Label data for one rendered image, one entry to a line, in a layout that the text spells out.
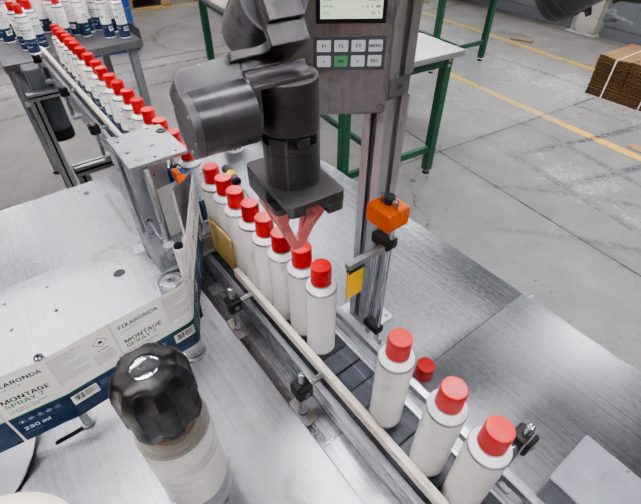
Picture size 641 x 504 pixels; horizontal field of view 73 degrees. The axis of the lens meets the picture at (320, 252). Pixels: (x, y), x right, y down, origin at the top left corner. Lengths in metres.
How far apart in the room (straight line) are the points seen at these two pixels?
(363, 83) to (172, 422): 0.45
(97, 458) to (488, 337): 0.72
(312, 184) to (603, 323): 2.02
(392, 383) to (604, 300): 1.91
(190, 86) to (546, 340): 0.82
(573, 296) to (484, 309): 1.42
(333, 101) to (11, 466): 0.69
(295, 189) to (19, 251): 0.96
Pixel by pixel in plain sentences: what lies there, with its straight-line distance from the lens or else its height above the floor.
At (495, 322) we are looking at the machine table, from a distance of 0.98.
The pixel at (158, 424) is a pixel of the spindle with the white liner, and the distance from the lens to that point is 0.49.
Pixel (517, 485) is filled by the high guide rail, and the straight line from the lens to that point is 0.67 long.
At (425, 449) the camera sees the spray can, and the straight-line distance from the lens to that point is 0.65.
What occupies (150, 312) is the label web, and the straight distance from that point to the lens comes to 0.70.
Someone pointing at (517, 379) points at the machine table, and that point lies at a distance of 0.91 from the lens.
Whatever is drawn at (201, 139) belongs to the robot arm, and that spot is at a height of 1.38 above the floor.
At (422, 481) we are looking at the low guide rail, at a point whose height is 0.92.
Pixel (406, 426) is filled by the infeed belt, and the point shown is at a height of 0.88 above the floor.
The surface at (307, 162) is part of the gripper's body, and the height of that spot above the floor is 1.33.
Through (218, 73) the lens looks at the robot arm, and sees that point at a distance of 0.39.
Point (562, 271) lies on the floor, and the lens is 2.51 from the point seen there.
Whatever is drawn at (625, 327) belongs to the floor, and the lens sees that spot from 2.38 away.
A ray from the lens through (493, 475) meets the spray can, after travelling 0.59.
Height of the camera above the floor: 1.55
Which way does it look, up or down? 42 degrees down
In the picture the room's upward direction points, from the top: straight up
